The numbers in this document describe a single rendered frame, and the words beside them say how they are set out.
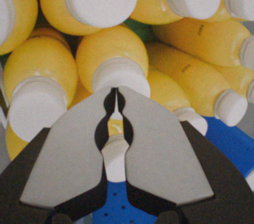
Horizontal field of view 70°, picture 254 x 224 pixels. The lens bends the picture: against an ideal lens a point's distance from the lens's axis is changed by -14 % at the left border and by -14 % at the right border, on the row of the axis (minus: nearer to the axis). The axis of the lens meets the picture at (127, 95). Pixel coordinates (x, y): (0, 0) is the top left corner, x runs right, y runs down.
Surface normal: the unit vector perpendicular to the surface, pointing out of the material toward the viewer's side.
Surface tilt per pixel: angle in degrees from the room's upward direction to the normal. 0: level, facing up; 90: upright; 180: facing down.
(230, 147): 90
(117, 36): 70
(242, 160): 90
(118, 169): 2
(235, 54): 29
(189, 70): 90
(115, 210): 90
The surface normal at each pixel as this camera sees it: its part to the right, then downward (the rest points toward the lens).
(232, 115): 0.42, 0.44
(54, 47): 0.53, -0.73
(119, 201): -0.06, -0.87
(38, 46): 0.20, -0.76
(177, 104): 0.32, -0.04
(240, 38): 0.07, 0.13
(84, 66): -0.71, 0.04
